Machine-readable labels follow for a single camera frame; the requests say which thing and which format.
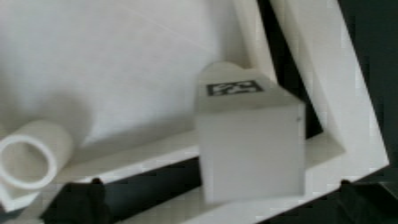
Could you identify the white U-shaped fence wall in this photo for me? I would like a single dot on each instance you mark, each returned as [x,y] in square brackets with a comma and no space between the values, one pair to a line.
[344,151]

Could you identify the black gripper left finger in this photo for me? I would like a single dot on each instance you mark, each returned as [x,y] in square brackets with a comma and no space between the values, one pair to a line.
[78,206]

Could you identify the white square tabletop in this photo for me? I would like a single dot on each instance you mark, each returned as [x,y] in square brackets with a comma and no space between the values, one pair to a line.
[99,61]

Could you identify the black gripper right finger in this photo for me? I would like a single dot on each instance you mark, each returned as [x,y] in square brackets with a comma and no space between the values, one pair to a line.
[366,203]

